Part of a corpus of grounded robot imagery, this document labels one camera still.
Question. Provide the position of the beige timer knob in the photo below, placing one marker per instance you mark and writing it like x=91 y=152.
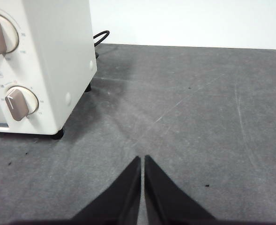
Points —
x=18 y=105

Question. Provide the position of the white Toshiba toaster oven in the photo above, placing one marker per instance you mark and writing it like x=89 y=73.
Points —
x=58 y=58

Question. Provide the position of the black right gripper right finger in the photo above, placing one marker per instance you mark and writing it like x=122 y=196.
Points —
x=166 y=201

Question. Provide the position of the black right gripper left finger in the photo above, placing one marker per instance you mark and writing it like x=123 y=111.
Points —
x=119 y=201

